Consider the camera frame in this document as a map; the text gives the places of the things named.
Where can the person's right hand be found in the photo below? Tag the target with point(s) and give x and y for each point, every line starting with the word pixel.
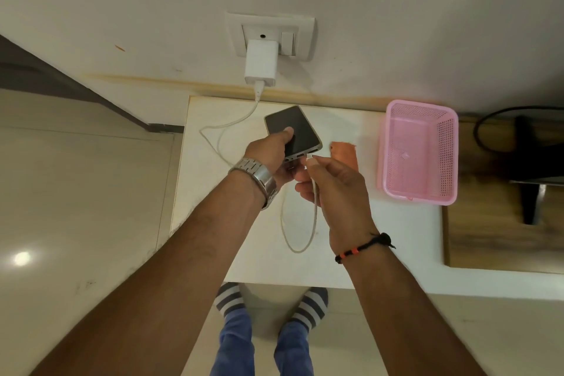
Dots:
pixel 341 204

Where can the person's left hand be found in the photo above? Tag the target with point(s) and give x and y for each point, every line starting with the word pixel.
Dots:
pixel 264 153

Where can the person's right thumb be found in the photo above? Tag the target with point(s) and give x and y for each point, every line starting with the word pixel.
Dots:
pixel 321 161

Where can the person's left thumb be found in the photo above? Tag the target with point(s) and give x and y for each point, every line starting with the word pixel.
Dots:
pixel 282 137

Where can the dark grey smartphone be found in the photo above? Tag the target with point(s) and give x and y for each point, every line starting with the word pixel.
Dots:
pixel 293 124

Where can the person's right forearm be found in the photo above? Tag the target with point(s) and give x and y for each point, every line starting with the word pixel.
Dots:
pixel 396 314

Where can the person's left forearm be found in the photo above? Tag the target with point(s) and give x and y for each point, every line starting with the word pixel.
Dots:
pixel 176 274

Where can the orange cloth piece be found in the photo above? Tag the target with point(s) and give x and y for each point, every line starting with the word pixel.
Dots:
pixel 346 155

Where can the silver metal wristwatch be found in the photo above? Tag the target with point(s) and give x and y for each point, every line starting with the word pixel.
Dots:
pixel 258 177

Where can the white charger adapter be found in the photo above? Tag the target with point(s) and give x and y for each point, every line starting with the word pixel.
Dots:
pixel 261 60

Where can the pink plastic basket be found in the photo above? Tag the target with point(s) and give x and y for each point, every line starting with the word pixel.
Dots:
pixel 416 151

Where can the striped right sock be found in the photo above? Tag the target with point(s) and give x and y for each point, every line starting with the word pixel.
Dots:
pixel 308 307

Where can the striped sock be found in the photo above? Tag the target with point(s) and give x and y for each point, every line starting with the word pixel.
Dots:
pixel 229 298
pixel 308 307

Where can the striped left sock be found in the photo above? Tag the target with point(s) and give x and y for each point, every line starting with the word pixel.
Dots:
pixel 229 298

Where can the brown wooden desk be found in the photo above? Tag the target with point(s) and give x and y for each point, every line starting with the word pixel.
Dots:
pixel 484 230

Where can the blue jeans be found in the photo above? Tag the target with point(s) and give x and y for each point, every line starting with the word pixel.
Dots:
pixel 235 345

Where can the black monitor stand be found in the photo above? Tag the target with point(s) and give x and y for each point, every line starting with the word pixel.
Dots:
pixel 528 168

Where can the white wall socket plate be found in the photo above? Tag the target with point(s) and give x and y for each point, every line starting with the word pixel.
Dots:
pixel 304 36

